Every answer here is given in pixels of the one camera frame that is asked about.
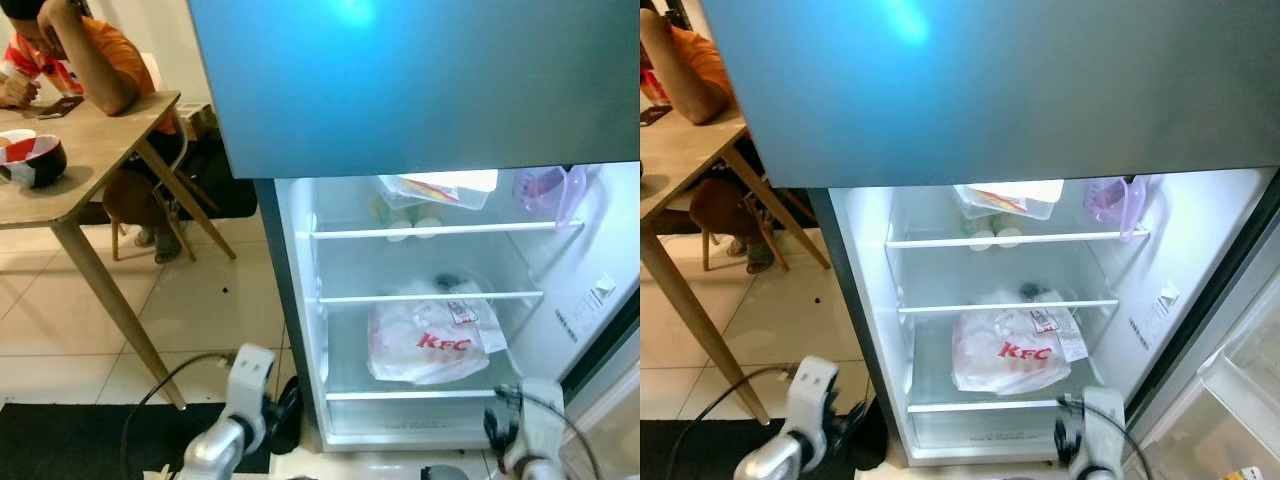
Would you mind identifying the clear plastic food container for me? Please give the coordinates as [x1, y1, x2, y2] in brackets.
[377, 169, 499, 212]
[952, 179, 1066, 221]

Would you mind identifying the person in orange jersey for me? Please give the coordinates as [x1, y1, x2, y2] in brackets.
[0, 0, 191, 266]
[640, 0, 791, 276]

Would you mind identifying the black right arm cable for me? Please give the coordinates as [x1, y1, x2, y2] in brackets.
[1060, 395, 1151, 480]
[490, 385, 601, 480]

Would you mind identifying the light wooden dining table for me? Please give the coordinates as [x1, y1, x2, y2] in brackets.
[0, 90, 238, 411]
[640, 108, 831, 426]

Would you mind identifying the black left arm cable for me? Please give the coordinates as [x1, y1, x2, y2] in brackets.
[690, 363, 801, 480]
[120, 350, 241, 480]

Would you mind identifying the grey freezer door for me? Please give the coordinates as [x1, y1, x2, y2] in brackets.
[185, 0, 641, 183]
[698, 0, 1280, 191]

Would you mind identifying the grey fridge cabinet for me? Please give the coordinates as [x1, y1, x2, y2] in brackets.
[253, 160, 641, 456]
[808, 165, 1280, 469]

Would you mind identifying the purple plastic measuring jug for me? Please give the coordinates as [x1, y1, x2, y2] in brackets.
[1082, 175, 1151, 244]
[513, 165, 589, 233]

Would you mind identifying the white KFC plastic bag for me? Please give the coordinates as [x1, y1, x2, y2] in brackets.
[366, 280, 509, 387]
[950, 288, 1089, 396]

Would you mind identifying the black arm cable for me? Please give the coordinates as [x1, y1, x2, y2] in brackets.
[120, 350, 241, 480]
[690, 363, 801, 480]
[1060, 395, 1151, 480]
[490, 385, 601, 480]

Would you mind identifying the black foam wall padding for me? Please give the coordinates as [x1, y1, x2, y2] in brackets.
[165, 125, 256, 221]
[745, 140, 816, 236]

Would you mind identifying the red paper KFC bowl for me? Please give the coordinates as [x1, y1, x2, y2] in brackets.
[0, 135, 69, 189]

